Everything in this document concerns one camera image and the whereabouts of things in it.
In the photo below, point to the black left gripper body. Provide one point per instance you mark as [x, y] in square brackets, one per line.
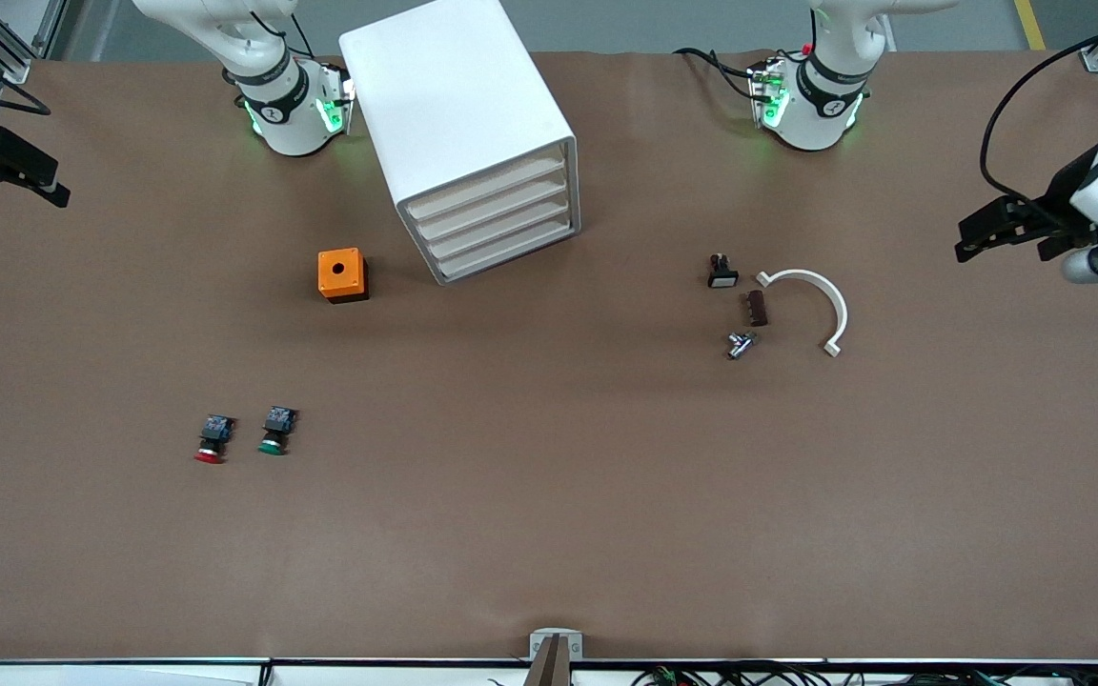
[1062, 193]

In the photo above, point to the red mushroom push button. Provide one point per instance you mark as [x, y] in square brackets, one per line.
[213, 438]

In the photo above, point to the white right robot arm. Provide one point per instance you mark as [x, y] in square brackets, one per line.
[292, 119]

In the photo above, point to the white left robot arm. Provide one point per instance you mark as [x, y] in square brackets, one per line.
[821, 119]

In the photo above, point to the green mushroom push button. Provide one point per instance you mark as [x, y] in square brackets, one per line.
[276, 429]

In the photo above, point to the white drawer cabinet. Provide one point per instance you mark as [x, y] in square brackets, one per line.
[444, 86]

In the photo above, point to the brown terminal block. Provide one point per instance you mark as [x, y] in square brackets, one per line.
[757, 309]

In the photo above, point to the white base connector box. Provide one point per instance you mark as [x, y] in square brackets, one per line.
[337, 95]
[766, 90]

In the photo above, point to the small metal fitting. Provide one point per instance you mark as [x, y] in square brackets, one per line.
[741, 344]

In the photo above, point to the white edge panel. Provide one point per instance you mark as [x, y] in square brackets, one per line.
[82, 675]

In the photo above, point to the white curved plastic bracket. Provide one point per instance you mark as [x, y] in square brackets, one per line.
[835, 300]

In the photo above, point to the small black switch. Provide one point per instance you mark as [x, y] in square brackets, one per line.
[721, 273]

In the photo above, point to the orange button enclosure box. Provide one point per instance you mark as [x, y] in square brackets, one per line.
[339, 272]

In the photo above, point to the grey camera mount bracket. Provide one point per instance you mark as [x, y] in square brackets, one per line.
[556, 648]

